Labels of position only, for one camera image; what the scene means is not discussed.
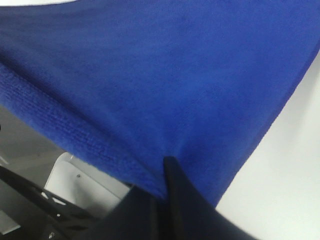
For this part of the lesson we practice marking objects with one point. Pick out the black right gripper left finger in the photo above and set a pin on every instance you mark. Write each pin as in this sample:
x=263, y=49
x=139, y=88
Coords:
x=138, y=216

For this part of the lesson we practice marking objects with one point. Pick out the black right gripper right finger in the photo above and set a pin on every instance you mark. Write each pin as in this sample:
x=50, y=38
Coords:
x=191, y=216

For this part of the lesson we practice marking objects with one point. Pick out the blue microfibre towel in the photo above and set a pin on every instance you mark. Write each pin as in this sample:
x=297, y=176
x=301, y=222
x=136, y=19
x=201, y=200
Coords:
x=121, y=84

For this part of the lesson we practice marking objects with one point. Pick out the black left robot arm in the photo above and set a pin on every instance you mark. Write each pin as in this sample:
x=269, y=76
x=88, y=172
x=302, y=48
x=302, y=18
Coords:
x=65, y=219

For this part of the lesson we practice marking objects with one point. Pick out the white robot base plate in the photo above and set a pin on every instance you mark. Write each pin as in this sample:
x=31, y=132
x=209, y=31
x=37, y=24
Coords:
x=84, y=185

